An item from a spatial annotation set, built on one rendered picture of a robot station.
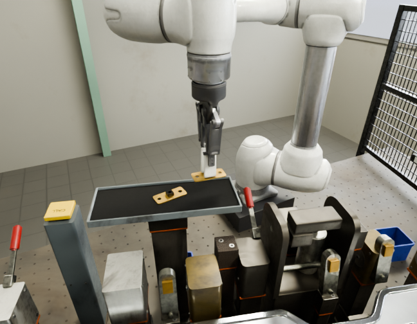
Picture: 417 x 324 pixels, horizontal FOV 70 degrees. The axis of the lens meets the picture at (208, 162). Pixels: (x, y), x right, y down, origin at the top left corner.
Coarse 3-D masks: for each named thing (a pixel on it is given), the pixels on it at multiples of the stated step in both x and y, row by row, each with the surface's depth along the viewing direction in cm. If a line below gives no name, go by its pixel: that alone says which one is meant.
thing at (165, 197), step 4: (176, 188) 80; (180, 188) 80; (164, 192) 79; (168, 192) 78; (172, 192) 77; (176, 192) 79; (180, 192) 79; (184, 192) 79; (156, 196) 77; (160, 196) 77; (164, 196) 77; (168, 196) 77; (172, 196) 77; (176, 196) 77; (180, 196) 78; (156, 200) 76; (160, 200) 76; (164, 200) 76; (168, 200) 76
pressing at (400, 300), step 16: (384, 288) 72; (400, 288) 72; (416, 288) 72; (384, 304) 69; (400, 304) 69; (416, 304) 69; (208, 320) 65; (224, 320) 65; (240, 320) 65; (256, 320) 66; (272, 320) 66; (288, 320) 66; (352, 320) 65; (368, 320) 65; (384, 320) 66; (400, 320) 66; (416, 320) 66
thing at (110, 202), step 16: (112, 192) 79; (128, 192) 79; (144, 192) 79; (160, 192) 79; (192, 192) 79; (208, 192) 79; (224, 192) 79; (96, 208) 74; (112, 208) 74; (128, 208) 74; (144, 208) 74; (160, 208) 74; (176, 208) 74; (192, 208) 74
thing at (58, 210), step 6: (54, 204) 75; (60, 204) 75; (66, 204) 75; (72, 204) 75; (48, 210) 73; (54, 210) 73; (60, 210) 73; (66, 210) 73; (72, 210) 74; (48, 216) 71; (54, 216) 71; (60, 216) 71; (66, 216) 71
